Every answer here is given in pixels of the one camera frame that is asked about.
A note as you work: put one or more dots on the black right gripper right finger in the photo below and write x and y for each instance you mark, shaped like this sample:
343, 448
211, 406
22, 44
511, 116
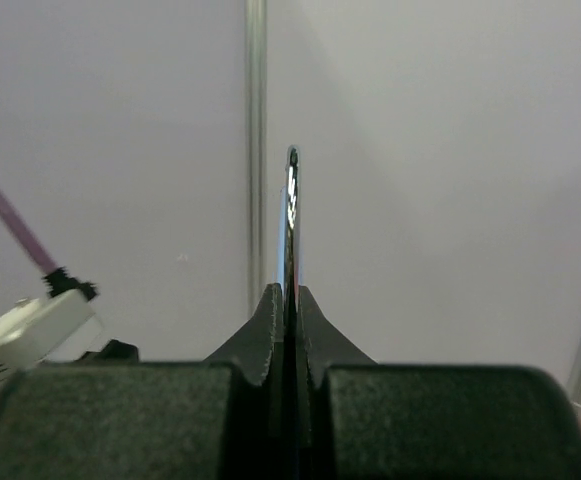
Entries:
428, 421

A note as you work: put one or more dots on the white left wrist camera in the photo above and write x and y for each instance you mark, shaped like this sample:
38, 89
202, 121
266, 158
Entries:
59, 328

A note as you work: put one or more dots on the blue hanger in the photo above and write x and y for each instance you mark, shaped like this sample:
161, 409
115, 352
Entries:
290, 232

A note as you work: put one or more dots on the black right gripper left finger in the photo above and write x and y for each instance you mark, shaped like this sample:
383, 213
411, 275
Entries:
116, 417

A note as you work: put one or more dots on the aluminium corner frame post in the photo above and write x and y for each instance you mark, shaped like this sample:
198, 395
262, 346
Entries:
256, 90

